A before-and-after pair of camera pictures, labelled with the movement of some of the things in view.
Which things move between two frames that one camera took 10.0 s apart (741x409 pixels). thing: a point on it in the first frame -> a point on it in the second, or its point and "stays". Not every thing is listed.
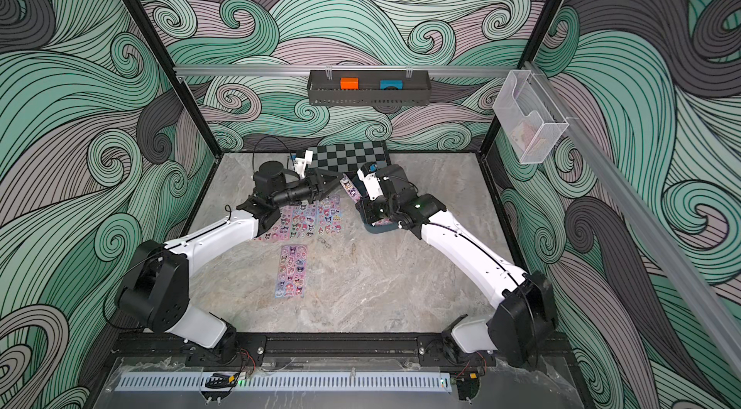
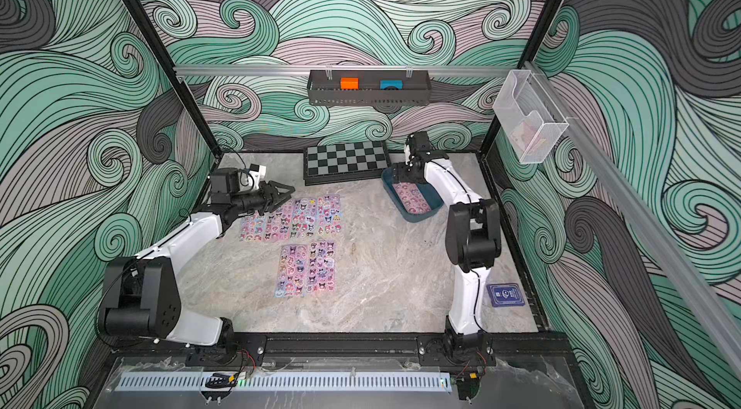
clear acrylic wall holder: [528, 117] stays
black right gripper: [374, 205] -> [404, 174]
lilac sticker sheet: [291, 272] stays
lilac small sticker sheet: [306, 219] stays
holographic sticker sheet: [329, 215] stays
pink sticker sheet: [346, 182] -> [321, 266]
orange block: [349, 83] stays
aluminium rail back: [208, 70] stays
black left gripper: [314, 186] -> [271, 197]
